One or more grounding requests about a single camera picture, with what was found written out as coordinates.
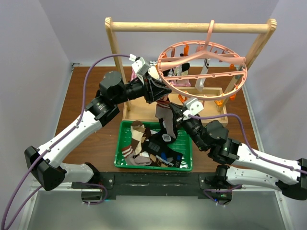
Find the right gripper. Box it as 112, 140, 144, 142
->
169, 102, 207, 150

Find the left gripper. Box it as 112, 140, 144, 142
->
113, 71, 172, 105

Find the grey sock with red stripes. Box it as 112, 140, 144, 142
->
155, 96, 174, 125
121, 145, 152, 166

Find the orange clothespin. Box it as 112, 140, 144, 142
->
178, 94, 188, 103
214, 100, 224, 107

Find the pink round clip hanger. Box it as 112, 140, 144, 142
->
156, 20, 248, 101

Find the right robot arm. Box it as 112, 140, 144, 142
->
169, 101, 307, 201

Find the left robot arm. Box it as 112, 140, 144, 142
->
24, 71, 171, 191

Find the pink cloth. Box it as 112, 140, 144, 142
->
130, 66, 192, 88

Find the green plastic tray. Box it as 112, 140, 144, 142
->
114, 120, 192, 171

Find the wooden hanging rack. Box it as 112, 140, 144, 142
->
105, 17, 277, 115

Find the brown and cream sock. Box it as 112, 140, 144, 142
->
130, 120, 152, 156

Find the black sock with blue logo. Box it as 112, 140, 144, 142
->
142, 141, 183, 168

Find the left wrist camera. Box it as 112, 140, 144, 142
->
129, 54, 151, 78

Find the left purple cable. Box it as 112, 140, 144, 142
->
3, 54, 132, 230

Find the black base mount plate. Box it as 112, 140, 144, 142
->
71, 171, 242, 200

